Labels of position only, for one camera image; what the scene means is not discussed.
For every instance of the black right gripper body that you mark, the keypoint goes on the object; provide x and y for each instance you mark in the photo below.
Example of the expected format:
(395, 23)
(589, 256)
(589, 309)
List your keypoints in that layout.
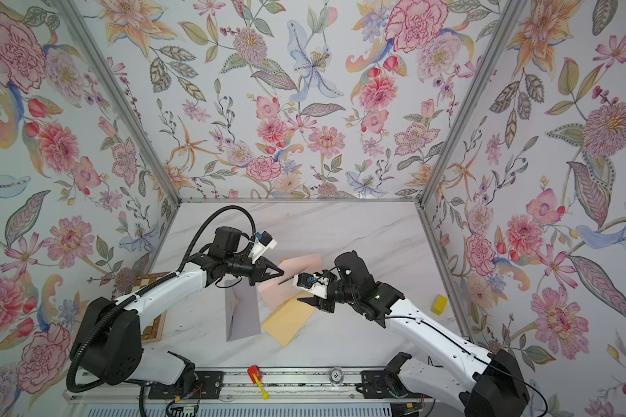
(340, 293)

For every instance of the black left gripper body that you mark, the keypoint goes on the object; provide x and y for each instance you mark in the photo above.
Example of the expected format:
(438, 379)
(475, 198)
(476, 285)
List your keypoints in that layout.
(240, 266)

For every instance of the pink envelope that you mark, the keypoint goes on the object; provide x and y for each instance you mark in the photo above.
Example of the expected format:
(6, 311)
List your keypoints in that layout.
(277, 291)

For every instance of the yellow envelope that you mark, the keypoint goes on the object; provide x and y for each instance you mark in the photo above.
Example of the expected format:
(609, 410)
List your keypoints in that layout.
(286, 321)

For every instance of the grey lavender envelope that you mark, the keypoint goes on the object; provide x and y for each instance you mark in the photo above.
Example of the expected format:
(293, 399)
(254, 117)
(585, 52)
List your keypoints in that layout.
(241, 310)

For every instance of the green bordered letter paper underneath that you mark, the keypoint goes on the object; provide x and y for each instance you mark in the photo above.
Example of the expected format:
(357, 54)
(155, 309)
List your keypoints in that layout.
(286, 280)

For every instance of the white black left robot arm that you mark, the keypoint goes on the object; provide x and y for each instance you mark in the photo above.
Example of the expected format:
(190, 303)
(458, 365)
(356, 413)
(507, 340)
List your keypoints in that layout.
(108, 348)

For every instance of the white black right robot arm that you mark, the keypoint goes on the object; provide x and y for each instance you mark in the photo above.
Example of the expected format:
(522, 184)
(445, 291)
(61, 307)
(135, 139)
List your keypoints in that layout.
(462, 375)

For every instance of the round silver knob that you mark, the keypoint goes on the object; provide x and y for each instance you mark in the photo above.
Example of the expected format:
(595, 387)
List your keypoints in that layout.
(336, 377)

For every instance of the yellow toy block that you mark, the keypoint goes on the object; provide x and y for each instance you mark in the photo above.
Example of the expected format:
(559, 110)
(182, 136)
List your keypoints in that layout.
(439, 305)

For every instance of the yellow stick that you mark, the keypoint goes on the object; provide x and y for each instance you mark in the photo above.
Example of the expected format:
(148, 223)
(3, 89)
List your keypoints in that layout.
(259, 384)

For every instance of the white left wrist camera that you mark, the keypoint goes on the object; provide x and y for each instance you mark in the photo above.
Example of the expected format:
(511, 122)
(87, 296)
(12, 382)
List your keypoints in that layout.
(263, 242)

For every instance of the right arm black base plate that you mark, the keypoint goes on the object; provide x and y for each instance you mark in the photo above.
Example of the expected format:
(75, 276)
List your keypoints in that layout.
(380, 385)

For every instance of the aluminium front rail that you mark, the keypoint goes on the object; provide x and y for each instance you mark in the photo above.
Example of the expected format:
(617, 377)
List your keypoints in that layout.
(311, 384)

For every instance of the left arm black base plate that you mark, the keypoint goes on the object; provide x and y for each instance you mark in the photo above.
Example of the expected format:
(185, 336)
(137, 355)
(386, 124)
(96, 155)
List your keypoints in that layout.
(206, 385)

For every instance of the aluminium corner frame post left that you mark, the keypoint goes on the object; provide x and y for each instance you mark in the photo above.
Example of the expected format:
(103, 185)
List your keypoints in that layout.
(97, 62)

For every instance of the aluminium corner frame post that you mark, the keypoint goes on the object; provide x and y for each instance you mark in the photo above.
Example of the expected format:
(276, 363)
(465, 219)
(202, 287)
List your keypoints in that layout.
(506, 23)
(97, 62)

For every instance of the aluminium corner frame post right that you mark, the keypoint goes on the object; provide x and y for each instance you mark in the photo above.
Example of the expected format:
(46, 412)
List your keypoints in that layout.
(506, 23)

